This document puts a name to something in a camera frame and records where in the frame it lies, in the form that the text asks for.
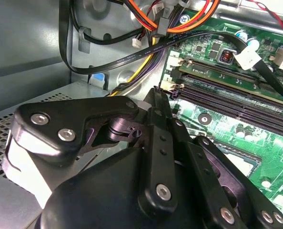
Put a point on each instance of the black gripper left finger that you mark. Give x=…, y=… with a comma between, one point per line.
x=72, y=112

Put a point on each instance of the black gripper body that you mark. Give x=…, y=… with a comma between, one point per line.
x=96, y=202

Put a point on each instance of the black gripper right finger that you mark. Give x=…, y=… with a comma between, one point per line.
x=201, y=167

